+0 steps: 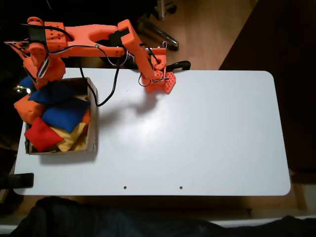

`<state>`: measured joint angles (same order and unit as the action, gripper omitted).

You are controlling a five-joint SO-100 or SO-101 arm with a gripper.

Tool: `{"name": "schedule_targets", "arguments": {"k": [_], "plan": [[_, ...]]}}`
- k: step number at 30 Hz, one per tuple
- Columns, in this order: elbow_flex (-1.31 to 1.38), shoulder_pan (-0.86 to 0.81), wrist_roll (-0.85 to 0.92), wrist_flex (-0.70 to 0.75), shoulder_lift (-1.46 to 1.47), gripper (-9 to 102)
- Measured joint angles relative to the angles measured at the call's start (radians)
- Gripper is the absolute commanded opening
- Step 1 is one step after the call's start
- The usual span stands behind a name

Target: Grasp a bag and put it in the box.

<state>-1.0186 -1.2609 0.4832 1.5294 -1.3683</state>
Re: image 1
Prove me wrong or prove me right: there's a black table clamp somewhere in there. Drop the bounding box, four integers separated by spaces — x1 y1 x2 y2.
166 61 191 73
0 172 35 190

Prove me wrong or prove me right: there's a brown cardboard box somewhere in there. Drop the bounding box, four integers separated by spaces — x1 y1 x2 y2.
24 77 99 156

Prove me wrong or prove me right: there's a red bean bag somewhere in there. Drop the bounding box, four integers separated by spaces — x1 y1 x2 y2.
24 117 65 153

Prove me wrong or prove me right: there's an orange bean bag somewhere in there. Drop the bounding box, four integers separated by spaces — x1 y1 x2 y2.
82 108 91 134
13 95 46 125

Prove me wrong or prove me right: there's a blue bean bag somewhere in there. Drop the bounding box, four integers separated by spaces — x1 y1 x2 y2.
19 76 79 104
40 97 91 134

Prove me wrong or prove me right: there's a yellow bean bag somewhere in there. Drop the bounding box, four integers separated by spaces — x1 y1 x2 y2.
53 122 87 153

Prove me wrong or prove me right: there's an orange camera mount with camera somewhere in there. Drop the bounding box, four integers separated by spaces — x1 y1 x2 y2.
3 40 32 60

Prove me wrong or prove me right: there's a person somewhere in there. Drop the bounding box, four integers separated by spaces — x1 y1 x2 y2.
9 196 316 237

